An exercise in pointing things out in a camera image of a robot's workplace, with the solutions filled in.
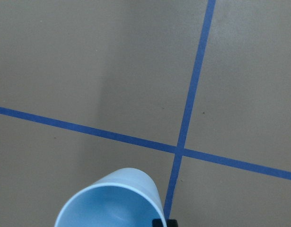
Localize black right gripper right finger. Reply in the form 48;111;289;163
167;219;177;227

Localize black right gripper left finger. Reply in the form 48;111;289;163
152;219;162;227

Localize light blue cup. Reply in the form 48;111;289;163
54;168;167;227

